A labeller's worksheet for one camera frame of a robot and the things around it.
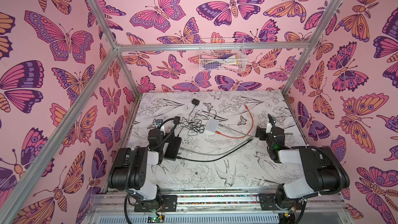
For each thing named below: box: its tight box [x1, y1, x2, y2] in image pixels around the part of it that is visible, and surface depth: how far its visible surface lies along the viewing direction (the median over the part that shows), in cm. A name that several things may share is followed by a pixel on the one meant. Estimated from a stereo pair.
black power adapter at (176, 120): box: [173, 116, 181, 125], surface depth 105 cm
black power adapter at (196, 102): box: [189, 98, 201, 116], surface depth 115 cm
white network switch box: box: [204, 117, 220, 135], surface depth 102 cm
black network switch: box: [163, 136, 182, 162], surface depth 92 cm
